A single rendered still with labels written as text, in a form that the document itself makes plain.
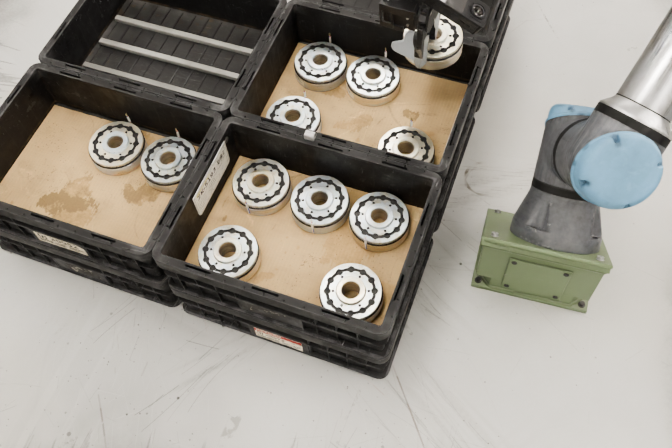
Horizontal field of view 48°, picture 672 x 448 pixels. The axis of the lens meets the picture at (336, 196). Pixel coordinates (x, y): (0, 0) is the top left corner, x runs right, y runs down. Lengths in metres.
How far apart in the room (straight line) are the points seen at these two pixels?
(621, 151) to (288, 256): 0.56
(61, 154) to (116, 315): 0.32
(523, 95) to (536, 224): 0.45
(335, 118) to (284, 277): 0.34
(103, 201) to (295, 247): 0.37
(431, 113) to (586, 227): 0.37
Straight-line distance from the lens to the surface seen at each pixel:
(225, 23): 1.65
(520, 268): 1.33
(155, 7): 1.72
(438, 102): 1.48
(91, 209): 1.44
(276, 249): 1.32
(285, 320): 1.25
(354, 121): 1.45
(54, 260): 1.52
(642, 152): 1.14
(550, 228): 1.28
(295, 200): 1.33
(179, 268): 1.22
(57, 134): 1.56
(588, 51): 1.79
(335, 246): 1.31
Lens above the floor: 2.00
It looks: 59 degrees down
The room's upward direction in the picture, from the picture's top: 6 degrees counter-clockwise
